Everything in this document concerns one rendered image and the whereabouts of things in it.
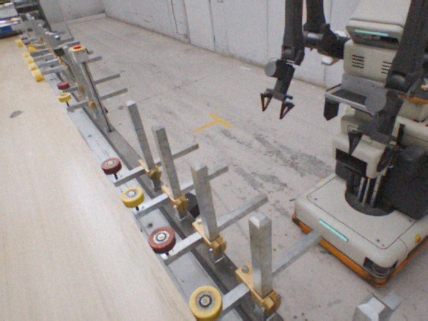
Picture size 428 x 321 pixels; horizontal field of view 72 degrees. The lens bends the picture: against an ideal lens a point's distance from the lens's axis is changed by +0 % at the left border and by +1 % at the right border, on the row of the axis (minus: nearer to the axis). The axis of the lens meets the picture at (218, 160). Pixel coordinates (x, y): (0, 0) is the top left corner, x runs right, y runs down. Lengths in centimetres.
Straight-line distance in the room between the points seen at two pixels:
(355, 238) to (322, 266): 31
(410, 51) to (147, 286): 92
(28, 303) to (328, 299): 140
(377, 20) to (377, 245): 106
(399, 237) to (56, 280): 154
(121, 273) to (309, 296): 118
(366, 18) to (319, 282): 134
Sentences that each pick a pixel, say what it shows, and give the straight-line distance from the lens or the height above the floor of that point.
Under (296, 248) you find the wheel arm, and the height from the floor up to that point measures 84.
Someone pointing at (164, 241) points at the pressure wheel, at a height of 91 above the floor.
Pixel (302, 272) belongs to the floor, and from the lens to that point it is 190.
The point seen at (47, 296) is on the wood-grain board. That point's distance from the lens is 97.
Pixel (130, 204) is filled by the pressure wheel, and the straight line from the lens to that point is 109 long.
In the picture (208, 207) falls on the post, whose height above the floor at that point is 98.
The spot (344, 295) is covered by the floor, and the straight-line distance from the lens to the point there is 187.
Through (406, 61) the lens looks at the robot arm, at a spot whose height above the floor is 128.
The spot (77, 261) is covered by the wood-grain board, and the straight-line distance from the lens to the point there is 99.
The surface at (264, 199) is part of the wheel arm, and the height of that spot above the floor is 82.
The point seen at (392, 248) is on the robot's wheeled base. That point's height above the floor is 28.
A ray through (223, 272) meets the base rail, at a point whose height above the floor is 70.
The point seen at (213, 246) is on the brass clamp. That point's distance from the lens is 98.
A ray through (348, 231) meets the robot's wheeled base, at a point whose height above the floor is 28.
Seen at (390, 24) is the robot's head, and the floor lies 132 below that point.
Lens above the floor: 160
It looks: 36 degrees down
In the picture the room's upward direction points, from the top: 8 degrees counter-clockwise
